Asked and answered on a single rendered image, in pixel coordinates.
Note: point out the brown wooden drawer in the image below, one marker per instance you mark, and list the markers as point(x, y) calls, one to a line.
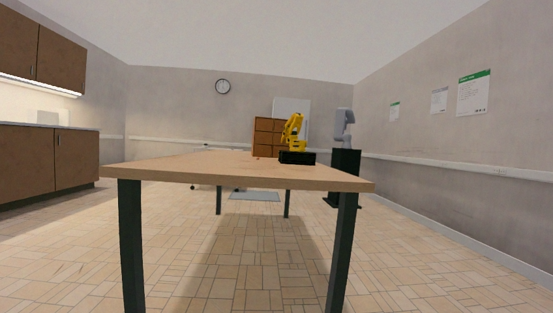
point(262, 150)
point(277, 139)
point(279, 125)
point(264, 124)
point(277, 148)
point(263, 137)

